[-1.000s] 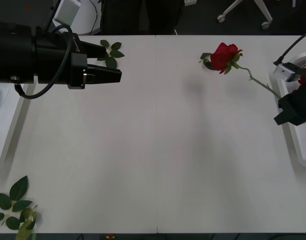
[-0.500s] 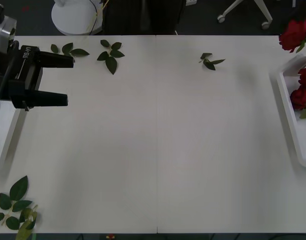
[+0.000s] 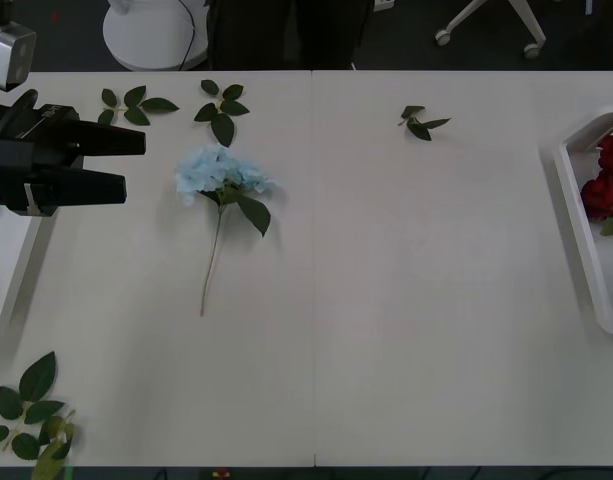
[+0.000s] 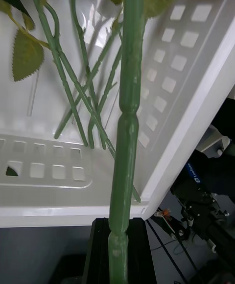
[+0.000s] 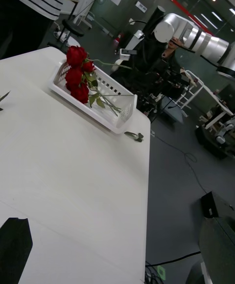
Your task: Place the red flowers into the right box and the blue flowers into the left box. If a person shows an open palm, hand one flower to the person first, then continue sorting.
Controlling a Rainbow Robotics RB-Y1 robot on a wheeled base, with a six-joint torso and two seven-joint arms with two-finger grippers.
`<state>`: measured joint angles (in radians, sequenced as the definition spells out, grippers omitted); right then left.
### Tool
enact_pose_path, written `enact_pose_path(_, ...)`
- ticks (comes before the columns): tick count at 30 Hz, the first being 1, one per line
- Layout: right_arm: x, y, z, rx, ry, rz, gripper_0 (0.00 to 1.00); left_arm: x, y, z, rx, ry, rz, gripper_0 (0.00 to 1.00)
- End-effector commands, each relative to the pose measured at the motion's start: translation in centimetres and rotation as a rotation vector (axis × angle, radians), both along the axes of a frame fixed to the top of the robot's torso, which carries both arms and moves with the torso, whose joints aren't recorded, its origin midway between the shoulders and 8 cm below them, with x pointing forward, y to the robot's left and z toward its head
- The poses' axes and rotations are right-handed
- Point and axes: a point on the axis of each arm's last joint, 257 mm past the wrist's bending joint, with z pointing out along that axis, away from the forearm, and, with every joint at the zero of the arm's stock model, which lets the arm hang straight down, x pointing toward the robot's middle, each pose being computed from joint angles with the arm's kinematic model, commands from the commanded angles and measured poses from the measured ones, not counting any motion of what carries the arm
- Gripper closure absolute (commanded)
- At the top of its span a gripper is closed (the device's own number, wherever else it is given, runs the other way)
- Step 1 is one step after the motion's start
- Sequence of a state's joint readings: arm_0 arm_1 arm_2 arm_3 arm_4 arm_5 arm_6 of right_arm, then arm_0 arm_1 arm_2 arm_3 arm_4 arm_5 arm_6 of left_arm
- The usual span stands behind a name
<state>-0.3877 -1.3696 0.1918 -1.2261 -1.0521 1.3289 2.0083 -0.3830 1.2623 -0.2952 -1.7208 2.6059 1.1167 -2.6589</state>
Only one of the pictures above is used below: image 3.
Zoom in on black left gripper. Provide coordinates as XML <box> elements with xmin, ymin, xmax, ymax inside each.
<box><xmin>0</xmin><ymin>90</ymin><xmax>147</xmax><ymax>219</ymax></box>

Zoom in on pale blue flower green stem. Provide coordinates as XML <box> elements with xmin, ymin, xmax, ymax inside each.
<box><xmin>174</xmin><ymin>143</ymin><xmax>279</xmax><ymax>318</ymax></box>

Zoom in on white round stand base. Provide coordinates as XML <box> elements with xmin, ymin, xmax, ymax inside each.
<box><xmin>102</xmin><ymin>0</ymin><xmax>210</xmax><ymax>72</ymax></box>

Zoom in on shallow white box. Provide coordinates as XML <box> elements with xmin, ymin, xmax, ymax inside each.
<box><xmin>0</xmin><ymin>202</ymin><xmax>57</xmax><ymax>335</ymax></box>
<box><xmin>552</xmin><ymin>106</ymin><xmax>613</xmax><ymax>335</ymax></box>

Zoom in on person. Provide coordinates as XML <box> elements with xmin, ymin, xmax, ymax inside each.
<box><xmin>208</xmin><ymin>0</ymin><xmax>375</xmax><ymax>71</ymax></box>

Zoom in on large dark green leaf twig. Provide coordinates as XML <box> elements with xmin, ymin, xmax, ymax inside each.
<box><xmin>0</xmin><ymin>350</ymin><xmax>67</xmax><ymax>461</ymax></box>

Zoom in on pale green leaf twig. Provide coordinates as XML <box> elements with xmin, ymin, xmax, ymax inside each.
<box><xmin>31</xmin><ymin>408</ymin><xmax>78</xmax><ymax>480</ymax></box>

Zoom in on small dark green leaf twig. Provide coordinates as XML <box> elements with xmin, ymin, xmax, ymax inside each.
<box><xmin>397</xmin><ymin>104</ymin><xmax>453</xmax><ymax>143</ymax></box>

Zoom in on white chair base with casters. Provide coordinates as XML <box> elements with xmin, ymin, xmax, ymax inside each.
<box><xmin>433</xmin><ymin>0</ymin><xmax>595</xmax><ymax>59</ymax></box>

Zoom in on left arm wrist camera box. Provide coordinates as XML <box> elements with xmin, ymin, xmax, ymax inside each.
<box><xmin>0</xmin><ymin>19</ymin><xmax>38</xmax><ymax>93</ymax></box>

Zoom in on thin black floor cable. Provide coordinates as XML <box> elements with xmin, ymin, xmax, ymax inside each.
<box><xmin>177</xmin><ymin>0</ymin><xmax>198</xmax><ymax>71</ymax></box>

